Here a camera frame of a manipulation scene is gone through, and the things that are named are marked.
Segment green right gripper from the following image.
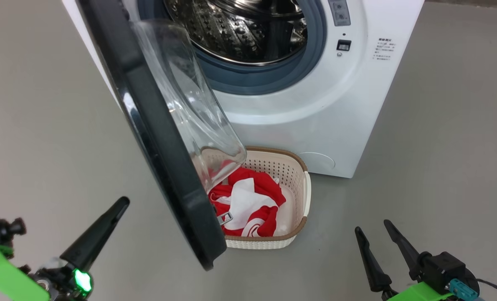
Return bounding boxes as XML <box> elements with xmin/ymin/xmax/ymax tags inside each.
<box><xmin>354</xmin><ymin>219</ymin><xmax>456</xmax><ymax>301</ymax></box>

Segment blue-grey door gasket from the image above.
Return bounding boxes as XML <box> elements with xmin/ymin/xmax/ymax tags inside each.
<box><xmin>137</xmin><ymin>0</ymin><xmax>327</xmax><ymax>96</ymax></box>

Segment round white filter cover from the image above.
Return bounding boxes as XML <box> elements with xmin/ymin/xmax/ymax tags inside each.
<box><xmin>297</xmin><ymin>151</ymin><xmax>336</xmax><ymax>172</ymax></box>

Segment steel washing machine drum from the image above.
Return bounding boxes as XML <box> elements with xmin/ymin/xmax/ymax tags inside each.
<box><xmin>164</xmin><ymin>0</ymin><xmax>308</xmax><ymax>65</ymax></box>

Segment blue cable connector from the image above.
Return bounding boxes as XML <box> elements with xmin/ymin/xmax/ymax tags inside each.
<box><xmin>448</xmin><ymin>278</ymin><xmax>477</xmax><ymax>301</ymax></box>

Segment cream perforated laundry basket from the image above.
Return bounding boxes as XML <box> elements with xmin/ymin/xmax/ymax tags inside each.
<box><xmin>200</xmin><ymin>145</ymin><xmax>312</xmax><ymax>250</ymax></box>

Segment red and white garment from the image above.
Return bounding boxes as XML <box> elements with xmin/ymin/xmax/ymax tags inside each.
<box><xmin>209</xmin><ymin>178</ymin><xmax>280</xmax><ymax>237</ymax></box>

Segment dark round washing machine door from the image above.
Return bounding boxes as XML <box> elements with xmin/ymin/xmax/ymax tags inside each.
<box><xmin>76</xmin><ymin>0</ymin><xmax>248</xmax><ymax>271</ymax></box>

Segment white washing machine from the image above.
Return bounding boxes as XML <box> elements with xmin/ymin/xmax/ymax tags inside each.
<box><xmin>61</xmin><ymin>0</ymin><xmax>425</xmax><ymax>179</ymax></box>

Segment printed text label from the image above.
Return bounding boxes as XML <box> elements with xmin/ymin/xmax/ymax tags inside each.
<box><xmin>373</xmin><ymin>37</ymin><xmax>397</xmax><ymax>62</ymax></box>

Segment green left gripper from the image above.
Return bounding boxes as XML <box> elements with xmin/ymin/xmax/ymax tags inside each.
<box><xmin>0</xmin><ymin>196</ymin><xmax>130</xmax><ymax>301</ymax></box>

